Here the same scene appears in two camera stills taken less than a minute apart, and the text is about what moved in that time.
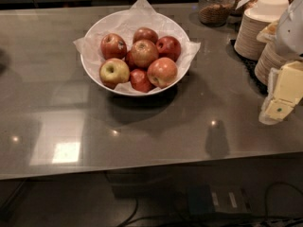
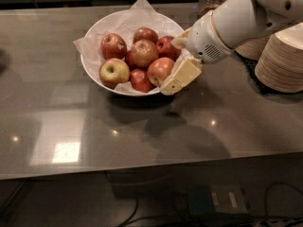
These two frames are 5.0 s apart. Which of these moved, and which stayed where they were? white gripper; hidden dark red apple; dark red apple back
Moved: white gripper
Stayed: dark red apple back; hidden dark red apple
